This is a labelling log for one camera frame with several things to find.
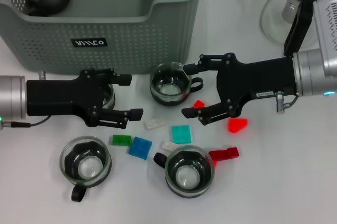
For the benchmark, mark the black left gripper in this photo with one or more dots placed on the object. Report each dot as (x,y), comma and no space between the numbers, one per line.
(58,97)

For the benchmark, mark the small orange-red stud brick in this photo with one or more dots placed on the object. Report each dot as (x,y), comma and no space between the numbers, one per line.
(214,163)

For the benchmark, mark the dark red long brick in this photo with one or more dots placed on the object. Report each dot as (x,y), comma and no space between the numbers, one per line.
(225,153)

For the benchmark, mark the teal square plate brick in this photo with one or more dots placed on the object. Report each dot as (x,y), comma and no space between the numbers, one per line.
(181,134)

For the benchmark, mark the blue square plate brick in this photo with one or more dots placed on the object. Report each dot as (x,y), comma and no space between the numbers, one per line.
(140,147)

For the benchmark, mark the grey-green perforated storage bin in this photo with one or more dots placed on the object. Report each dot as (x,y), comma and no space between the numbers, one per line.
(131,45)

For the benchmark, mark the orange-red wedge brick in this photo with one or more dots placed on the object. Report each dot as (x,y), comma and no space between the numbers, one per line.
(237,124)

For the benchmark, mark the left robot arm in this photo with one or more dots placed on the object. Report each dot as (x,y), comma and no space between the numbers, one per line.
(13,97)

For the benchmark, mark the green flat brick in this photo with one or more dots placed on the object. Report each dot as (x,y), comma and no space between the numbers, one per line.
(120,140)

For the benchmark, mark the small red square brick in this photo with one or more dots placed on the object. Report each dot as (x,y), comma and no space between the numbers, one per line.
(198,104)

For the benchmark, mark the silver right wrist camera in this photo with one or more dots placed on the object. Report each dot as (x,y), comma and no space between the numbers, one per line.
(327,24)

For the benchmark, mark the glass teacup black holder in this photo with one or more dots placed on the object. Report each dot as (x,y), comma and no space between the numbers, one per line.
(111,100)
(188,176)
(168,91)
(87,168)

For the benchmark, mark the white two-stud brick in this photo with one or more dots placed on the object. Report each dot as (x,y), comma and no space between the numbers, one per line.
(168,145)
(154,123)

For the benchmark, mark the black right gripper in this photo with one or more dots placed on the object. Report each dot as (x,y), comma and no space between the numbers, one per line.
(258,76)

